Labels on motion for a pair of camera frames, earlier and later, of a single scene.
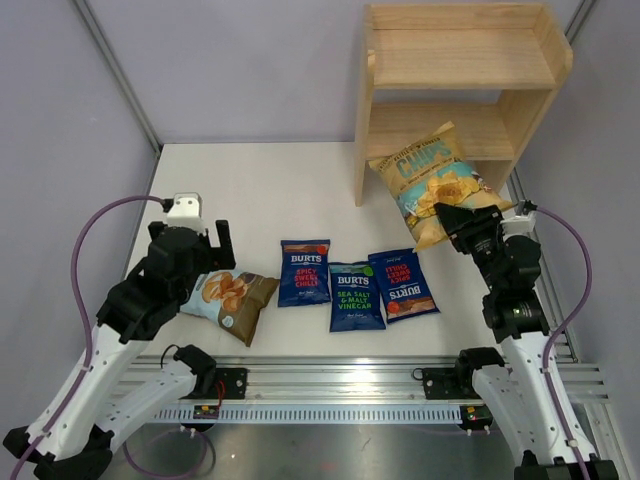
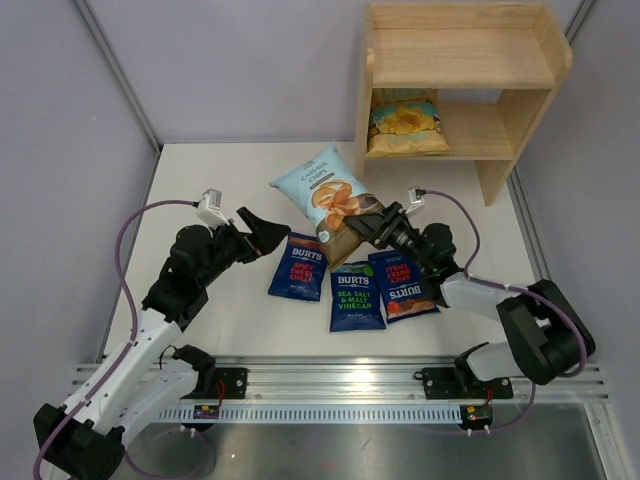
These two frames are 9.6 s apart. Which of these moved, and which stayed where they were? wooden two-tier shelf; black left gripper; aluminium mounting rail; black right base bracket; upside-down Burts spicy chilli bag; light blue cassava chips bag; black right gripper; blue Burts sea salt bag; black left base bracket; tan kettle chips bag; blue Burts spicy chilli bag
Moved: light blue cassava chips bag; black right gripper; tan kettle chips bag; blue Burts spicy chilli bag; black left gripper
Stayed: black right base bracket; upside-down Burts spicy chilli bag; aluminium mounting rail; black left base bracket; wooden two-tier shelf; blue Burts sea salt bag
